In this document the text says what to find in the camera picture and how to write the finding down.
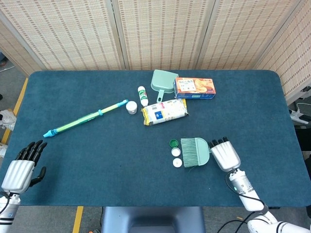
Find long green blue tube toy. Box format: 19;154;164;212
43;99;129;138

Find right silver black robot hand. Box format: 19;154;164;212
207;136;242;172

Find woven bamboo screen panel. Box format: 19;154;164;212
112;0;216;71
254;0;311;105
0;20;37;76
0;0;126;71
194;0;307;71

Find yellow white snack bag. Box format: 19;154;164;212
141;98;190;126

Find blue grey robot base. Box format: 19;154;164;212
101;206;207;233

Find black equipment box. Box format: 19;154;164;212
294;123;311;152

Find black floor cable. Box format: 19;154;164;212
217;217;251;233

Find mint green dustpan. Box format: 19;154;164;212
150;69;180;104

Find white power strip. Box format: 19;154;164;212
289;103;311;125

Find blue felt table cover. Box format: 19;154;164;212
0;69;304;208

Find white plastic bag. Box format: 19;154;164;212
0;109;17;131

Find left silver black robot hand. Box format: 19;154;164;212
1;140;48;194

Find small white jar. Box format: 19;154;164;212
125;101;138;115

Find orange biscuit box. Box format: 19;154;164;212
173;77;217;100

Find white bottle green label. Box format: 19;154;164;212
137;86;149;107

